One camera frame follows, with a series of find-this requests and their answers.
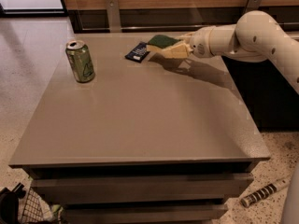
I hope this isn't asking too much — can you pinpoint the green and yellow sponge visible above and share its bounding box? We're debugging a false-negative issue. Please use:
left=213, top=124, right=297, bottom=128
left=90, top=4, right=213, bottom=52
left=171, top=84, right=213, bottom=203
left=146, top=35, right=180, bottom=53

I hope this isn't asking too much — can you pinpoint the wire mesh basket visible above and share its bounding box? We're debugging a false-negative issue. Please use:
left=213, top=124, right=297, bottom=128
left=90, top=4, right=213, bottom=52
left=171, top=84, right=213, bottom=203
left=20, top=188, right=44, bottom=224

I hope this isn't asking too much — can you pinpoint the grey drawer cabinet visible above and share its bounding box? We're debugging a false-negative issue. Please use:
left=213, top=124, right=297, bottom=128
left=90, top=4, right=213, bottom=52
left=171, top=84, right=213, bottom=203
left=10, top=34, right=270, bottom=211

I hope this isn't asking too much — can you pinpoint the lower grey drawer front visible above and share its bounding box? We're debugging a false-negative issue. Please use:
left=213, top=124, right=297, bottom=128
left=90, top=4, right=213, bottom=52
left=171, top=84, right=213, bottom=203
left=63, top=204, right=228, bottom=224

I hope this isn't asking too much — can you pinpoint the green soda can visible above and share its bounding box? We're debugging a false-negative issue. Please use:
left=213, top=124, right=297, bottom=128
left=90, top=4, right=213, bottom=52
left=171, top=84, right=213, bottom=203
left=65, top=40, right=95, bottom=83

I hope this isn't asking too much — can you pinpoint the horizontal metal rail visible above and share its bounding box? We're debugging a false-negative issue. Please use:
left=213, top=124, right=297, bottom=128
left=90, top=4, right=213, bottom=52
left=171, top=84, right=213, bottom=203
left=81, top=21, right=299, bottom=32

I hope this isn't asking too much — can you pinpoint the upper grey drawer front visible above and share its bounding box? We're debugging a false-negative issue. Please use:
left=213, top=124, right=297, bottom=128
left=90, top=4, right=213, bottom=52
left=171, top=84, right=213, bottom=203
left=32, top=173, right=253, bottom=204

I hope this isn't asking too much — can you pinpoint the striped black white handle tool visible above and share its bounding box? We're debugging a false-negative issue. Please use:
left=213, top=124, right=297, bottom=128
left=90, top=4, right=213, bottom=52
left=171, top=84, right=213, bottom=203
left=240, top=178, right=290, bottom=208

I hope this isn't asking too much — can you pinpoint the metal wall bracket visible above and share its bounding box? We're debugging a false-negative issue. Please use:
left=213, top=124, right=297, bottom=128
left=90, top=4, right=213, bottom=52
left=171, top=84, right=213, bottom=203
left=105, top=0, right=121, bottom=33
left=243, top=0, right=262, bottom=13

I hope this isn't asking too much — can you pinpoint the grey drawer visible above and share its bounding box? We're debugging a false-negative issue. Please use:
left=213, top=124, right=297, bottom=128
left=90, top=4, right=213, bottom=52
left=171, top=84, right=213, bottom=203
left=32, top=173, right=253, bottom=204
left=63, top=204, right=228, bottom=224

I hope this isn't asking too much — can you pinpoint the blue rxbar blueberry wrapper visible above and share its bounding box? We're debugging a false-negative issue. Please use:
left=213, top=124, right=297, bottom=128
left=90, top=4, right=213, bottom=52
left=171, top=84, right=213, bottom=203
left=125, top=42, right=149, bottom=63

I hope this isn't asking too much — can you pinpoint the right metal wall bracket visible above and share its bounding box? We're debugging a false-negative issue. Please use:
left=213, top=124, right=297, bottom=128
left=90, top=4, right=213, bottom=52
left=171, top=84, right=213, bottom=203
left=243, top=0, right=262, bottom=13

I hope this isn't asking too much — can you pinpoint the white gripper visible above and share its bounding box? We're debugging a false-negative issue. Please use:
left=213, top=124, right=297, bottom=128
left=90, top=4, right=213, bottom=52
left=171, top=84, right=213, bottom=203
left=160, top=26, right=215, bottom=59

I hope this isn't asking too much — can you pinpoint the black object at corner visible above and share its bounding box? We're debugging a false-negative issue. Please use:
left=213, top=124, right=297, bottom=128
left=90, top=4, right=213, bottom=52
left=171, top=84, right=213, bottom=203
left=0, top=183, right=26, bottom=224

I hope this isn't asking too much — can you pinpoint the left metal wall bracket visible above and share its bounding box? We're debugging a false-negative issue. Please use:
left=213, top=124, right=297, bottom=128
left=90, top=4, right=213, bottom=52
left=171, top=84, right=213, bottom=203
left=105, top=0, right=121, bottom=33

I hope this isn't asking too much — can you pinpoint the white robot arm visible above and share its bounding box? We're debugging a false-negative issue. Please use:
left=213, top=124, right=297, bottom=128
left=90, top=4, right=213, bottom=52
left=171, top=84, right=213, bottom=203
left=162, top=10, right=299, bottom=224

